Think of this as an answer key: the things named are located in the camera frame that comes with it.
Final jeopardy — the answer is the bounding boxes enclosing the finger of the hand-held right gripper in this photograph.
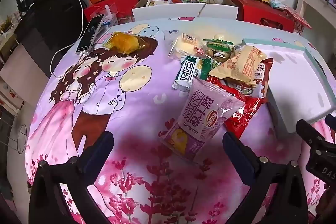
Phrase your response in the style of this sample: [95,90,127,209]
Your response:
[296,119,336,186]
[325,114,336,133]

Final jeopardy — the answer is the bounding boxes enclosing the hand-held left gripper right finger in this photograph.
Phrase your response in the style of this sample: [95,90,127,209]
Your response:
[223,132,309,224]

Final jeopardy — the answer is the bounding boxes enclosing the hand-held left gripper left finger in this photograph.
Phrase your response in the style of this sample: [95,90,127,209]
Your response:
[28,131,114,224]

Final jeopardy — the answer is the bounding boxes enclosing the red snack packet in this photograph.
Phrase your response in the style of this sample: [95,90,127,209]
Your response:
[206,76,267,139]

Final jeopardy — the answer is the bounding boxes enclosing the purple cake roll packet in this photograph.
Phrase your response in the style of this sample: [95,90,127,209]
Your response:
[158,76,246,161]

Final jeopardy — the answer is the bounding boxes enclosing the white box with teal rim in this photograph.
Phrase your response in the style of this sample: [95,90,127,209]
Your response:
[241,38,336,135]

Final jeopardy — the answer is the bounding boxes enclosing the dark red biscuit packet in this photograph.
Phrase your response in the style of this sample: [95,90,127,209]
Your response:
[234,57,274,98]

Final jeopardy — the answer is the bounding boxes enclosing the beige snack packet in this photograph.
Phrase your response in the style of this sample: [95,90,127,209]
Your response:
[209,46,267,86]

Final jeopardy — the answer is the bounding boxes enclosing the dark green white snack packet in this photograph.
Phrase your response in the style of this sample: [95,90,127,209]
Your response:
[196,57,222,80]

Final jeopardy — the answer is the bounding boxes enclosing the white green biscuit packet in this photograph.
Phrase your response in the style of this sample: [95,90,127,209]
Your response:
[172,55,204,92]

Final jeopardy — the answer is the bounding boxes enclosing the green label cookie packet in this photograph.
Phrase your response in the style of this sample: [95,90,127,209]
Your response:
[202,39,234,62]

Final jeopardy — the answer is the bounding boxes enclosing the yellow jelly packet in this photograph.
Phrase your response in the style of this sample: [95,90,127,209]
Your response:
[105,32,147,54]

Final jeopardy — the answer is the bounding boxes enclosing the white steamed cake packet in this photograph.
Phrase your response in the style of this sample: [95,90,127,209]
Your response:
[168,33,208,60]

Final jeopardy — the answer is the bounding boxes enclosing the cartoon printed blanket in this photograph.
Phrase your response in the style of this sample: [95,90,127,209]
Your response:
[7,17,336,224]

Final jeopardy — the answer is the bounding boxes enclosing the grey side cabinet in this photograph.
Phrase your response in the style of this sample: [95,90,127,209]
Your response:
[0,30,57,88]

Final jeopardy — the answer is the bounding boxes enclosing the smartphone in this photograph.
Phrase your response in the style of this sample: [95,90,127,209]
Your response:
[76,13,105,54]

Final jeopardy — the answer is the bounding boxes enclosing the white shelf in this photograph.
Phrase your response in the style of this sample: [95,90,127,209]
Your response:
[297,0,336,38]

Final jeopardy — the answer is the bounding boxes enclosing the light blue packet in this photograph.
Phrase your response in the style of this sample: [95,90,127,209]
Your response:
[270,0,288,10]

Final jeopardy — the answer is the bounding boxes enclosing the clear plastic box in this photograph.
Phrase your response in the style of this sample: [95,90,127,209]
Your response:
[83,4,124,28]

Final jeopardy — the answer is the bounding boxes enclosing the red gift box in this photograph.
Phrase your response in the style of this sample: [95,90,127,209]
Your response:
[225,0,294,33]

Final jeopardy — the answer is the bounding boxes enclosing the white cardboard box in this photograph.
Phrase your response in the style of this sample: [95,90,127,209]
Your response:
[131,0,239,22]

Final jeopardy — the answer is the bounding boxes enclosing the white yellow small box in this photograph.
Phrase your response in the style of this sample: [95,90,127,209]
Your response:
[146,0,170,7]

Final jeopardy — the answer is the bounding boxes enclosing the white charging cable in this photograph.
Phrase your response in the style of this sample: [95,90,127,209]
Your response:
[51,0,88,79]

